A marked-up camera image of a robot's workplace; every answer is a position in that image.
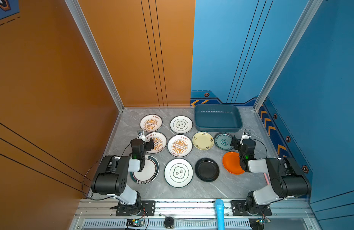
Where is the sunburst plate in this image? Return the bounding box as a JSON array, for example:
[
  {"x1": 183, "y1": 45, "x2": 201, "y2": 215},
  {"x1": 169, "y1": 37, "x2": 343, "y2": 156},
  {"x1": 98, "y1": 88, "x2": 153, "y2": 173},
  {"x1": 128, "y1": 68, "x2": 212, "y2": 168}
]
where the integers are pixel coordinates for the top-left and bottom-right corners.
[
  {"x1": 145, "y1": 132, "x2": 167, "y2": 154},
  {"x1": 167, "y1": 134, "x2": 193, "y2": 158},
  {"x1": 140, "y1": 114, "x2": 163, "y2": 132}
]

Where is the white flower plate back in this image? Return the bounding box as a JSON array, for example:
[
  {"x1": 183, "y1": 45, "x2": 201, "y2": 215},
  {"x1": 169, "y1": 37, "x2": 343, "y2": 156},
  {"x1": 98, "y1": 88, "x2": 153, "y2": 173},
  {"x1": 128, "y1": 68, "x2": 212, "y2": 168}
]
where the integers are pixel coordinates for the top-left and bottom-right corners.
[{"x1": 170, "y1": 116, "x2": 193, "y2": 134}]

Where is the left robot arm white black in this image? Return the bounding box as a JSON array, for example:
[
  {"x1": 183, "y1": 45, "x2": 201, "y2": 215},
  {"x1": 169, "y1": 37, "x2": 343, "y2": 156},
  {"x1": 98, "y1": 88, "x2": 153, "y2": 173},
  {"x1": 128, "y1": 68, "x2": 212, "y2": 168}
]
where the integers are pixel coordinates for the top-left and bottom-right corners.
[{"x1": 91, "y1": 139, "x2": 154, "y2": 215}]

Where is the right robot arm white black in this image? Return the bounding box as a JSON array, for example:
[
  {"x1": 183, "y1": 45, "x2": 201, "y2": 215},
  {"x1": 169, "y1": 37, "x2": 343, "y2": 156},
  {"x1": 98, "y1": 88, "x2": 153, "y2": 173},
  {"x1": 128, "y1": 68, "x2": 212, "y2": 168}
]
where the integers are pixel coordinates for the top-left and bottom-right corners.
[{"x1": 231, "y1": 137, "x2": 311, "y2": 215}]

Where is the teal plastic bin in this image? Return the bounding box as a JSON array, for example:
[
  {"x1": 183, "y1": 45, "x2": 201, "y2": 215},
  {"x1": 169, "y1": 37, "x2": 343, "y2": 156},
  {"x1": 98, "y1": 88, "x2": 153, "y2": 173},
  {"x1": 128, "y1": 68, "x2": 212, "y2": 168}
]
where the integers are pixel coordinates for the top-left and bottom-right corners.
[{"x1": 195, "y1": 104, "x2": 243, "y2": 133}]

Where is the teal patterned plate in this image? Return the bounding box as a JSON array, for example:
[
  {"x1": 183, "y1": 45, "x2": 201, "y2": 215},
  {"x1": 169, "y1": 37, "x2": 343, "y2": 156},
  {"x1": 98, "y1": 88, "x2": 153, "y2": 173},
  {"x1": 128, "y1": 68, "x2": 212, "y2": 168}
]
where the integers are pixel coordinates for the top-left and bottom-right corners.
[{"x1": 214, "y1": 133, "x2": 233, "y2": 151}]

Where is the orange plate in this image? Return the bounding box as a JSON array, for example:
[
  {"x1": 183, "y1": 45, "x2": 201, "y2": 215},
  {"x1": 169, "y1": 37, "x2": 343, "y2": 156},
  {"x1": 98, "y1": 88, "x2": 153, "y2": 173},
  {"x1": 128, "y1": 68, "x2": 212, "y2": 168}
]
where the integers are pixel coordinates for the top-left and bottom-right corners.
[{"x1": 222, "y1": 151, "x2": 245, "y2": 175}]

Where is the white plate dark rim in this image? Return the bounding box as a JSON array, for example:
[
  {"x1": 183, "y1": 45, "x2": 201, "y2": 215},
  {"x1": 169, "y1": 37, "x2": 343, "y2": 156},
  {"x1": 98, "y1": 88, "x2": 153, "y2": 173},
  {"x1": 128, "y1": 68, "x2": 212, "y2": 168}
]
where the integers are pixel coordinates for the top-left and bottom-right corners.
[{"x1": 130, "y1": 155, "x2": 160, "y2": 185}]

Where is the cream yellow plate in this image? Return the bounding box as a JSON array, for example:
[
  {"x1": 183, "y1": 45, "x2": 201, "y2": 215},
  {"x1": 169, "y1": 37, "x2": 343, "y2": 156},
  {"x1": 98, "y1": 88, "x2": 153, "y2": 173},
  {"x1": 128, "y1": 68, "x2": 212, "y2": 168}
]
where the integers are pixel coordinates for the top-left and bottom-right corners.
[{"x1": 192, "y1": 132, "x2": 214, "y2": 150}]

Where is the black plate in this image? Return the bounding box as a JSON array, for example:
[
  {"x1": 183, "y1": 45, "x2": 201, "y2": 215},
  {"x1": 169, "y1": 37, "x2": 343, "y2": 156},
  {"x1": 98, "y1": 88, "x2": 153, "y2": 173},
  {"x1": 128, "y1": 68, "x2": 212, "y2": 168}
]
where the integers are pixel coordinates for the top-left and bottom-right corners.
[{"x1": 195, "y1": 158, "x2": 220, "y2": 182}]

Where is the large white flower plate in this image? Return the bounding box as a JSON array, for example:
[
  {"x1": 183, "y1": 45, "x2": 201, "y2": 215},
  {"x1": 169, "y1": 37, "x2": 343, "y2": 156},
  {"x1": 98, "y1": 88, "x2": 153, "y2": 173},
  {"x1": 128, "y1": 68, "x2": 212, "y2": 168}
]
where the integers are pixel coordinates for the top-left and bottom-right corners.
[{"x1": 164, "y1": 159, "x2": 194, "y2": 188}]

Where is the pink flat tool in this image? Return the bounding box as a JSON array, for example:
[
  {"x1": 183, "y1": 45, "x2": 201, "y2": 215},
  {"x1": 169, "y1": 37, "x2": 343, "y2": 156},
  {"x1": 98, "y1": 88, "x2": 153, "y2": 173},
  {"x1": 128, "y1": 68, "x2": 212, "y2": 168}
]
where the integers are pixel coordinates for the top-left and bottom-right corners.
[{"x1": 264, "y1": 173, "x2": 270, "y2": 185}]

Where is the left circuit board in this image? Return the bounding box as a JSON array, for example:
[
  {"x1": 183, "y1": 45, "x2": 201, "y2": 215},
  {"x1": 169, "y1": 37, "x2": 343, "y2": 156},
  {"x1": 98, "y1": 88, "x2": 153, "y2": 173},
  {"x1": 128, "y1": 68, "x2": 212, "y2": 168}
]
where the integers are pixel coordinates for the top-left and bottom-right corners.
[{"x1": 125, "y1": 219, "x2": 145, "y2": 230}]

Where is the circuit board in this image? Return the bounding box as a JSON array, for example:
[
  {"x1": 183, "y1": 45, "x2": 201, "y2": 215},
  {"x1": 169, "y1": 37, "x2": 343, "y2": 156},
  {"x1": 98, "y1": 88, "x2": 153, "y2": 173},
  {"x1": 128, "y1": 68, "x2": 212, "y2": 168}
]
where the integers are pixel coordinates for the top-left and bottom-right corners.
[
  {"x1": 256, "y1": 216, "x2": 271, "y2": 225},
  {"x1": 125, "y1": 219, "x2": 145, "y2": 230}
]

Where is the black round knob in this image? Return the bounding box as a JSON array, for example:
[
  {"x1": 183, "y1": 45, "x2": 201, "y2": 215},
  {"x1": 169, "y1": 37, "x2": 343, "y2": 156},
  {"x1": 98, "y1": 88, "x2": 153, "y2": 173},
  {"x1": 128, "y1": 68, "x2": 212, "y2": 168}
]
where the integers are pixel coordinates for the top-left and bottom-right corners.
[{"x1": 164, "y1": 217, "x2": 175, "y2": 229}]

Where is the right circuit board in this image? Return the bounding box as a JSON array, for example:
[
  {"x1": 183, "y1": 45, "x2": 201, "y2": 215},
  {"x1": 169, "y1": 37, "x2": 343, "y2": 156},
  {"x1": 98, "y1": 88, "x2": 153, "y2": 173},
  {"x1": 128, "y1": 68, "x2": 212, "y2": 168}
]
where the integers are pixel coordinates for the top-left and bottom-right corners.
[{"x1": 256, "y1": 216, "x2": 271, "y2": 225}]

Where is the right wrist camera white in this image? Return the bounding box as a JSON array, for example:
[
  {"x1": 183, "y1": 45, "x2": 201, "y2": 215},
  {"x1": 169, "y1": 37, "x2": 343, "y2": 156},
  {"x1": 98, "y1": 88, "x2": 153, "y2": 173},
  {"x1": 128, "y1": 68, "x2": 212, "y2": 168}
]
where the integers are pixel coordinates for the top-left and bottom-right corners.
[{"x1": 241, "y1": 129, "x2": 251, "y2": 142}]

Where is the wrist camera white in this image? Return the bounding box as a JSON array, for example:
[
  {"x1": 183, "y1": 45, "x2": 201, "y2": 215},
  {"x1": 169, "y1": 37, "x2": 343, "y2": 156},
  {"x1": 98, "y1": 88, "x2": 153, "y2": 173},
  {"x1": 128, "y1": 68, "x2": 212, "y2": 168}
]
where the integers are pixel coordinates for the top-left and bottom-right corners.
[
  {"x1": 137, "y1": 129, "x2": 145, "y2": 141},
  {"x1": 241, "y1": 129, "x2": 251, "y2": 142}
]

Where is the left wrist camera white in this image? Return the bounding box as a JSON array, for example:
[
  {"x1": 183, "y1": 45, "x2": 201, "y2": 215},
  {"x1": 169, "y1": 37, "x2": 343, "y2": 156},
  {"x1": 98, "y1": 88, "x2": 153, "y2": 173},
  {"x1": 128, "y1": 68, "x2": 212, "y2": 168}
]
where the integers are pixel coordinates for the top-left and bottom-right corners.
[{"x1": 137, "y1": 129, "x2": 145, "y2": 141}]

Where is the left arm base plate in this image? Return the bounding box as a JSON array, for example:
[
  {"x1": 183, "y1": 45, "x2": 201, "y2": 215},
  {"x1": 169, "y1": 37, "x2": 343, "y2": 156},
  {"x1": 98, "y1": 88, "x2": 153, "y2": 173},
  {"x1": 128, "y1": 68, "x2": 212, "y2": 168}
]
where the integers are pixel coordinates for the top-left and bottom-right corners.
[{"x1": 116, "y1": 200, "x2": 156, "y2": 216}]

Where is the blue cylinder handle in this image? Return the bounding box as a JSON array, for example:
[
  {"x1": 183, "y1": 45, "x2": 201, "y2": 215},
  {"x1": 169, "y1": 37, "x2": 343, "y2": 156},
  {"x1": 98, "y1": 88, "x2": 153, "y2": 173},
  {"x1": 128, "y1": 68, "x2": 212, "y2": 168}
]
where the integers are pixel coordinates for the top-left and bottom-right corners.
[{"x1": 214, "y1": 199, "x2": 225, "y2": 230}]

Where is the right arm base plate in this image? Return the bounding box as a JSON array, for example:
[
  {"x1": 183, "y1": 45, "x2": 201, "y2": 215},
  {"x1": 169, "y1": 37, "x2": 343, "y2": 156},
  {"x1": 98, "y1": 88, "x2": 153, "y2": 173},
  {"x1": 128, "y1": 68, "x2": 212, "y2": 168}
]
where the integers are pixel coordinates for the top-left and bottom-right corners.
[{"x1": 231, "y1": 200, "x2": 272, "y2": 216}]

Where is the aluminium front rail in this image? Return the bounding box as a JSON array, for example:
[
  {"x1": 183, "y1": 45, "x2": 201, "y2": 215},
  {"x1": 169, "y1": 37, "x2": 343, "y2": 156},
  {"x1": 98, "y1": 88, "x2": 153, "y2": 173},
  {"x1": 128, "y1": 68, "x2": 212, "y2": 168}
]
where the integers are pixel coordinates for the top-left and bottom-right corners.
[{"x1": 69, "y1": 199, "x2": 321, "y2": 230}]

